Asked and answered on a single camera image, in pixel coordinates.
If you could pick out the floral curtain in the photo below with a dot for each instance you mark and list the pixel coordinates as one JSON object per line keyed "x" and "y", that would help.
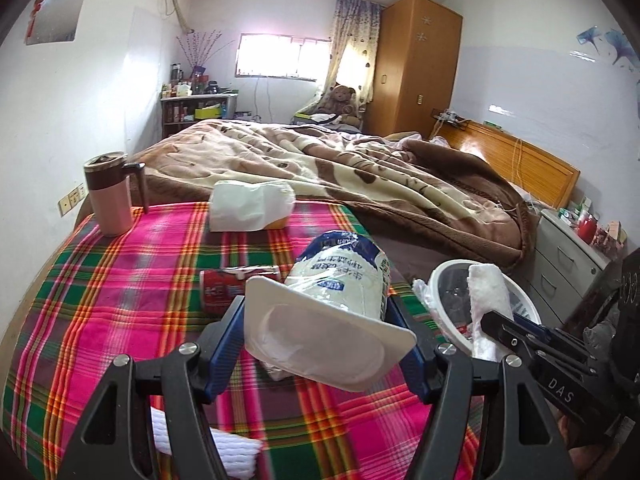
{"x": 354, "y": 46}

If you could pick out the pink brown travel mug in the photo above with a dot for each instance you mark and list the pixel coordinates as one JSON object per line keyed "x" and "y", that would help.
{"x": 107, "y": 178}

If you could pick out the tissue pack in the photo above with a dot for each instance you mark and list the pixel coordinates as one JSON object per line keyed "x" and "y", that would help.
{"x": 236, "y": 206}

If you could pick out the brown beige blanket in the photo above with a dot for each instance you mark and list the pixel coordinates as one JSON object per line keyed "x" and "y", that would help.
{"x": 408, "y": 190}

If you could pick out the grey drawer nightstand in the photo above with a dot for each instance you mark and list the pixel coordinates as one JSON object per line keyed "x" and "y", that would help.
{"x": 560, "y": 270}

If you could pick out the red white small box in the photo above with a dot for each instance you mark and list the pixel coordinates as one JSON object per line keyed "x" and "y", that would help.
{"x": 218, "y": 287}

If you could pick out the cluttered shelf desk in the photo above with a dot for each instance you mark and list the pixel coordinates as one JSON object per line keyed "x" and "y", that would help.
{"x": 186, "y": 101}

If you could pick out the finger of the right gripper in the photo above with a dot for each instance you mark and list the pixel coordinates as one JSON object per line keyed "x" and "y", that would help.
{"x": 520, "y": 339}
{"x": 529, "y": 327}

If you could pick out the decorative branch vase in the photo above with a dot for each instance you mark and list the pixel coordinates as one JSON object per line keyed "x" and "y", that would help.
{"x": 200, "y": 47}

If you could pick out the red cup on nightstand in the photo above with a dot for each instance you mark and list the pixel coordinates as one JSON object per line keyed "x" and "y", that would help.
{"x": 587, "y": 227}

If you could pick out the white trash bin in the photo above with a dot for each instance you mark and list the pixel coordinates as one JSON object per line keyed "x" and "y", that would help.
{"x": 447, "y": 299}

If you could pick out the wall power socket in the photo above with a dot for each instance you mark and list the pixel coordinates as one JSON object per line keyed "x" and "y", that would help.
{"x": 71, "y": 200}

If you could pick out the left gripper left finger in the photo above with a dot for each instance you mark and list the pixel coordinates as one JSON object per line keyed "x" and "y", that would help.
{"x": 113, "y": 438}

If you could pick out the brown teddy bear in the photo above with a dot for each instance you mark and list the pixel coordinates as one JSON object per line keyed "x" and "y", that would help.
{"x": 339, "y": 107}

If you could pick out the red chinese knot ornament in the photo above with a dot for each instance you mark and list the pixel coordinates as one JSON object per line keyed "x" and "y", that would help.
{"x": 30, "y": 36}

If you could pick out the white blue yogurt cup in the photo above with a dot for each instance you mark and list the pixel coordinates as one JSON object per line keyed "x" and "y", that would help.
{"x": 326, "y": 321}

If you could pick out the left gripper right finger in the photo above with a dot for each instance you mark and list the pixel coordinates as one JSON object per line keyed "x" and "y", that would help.
{"x": 519, "y": 440}

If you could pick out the wooden headboard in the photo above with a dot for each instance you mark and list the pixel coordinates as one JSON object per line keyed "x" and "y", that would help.
{"x": 545, "y": 176}

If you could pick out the wooden wardrobe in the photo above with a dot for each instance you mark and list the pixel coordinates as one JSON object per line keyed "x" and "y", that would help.
{"x": 415, "y": 67}

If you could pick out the wall mirror panel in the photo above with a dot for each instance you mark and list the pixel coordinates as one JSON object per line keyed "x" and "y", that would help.
{"x": 57, "y": 21}

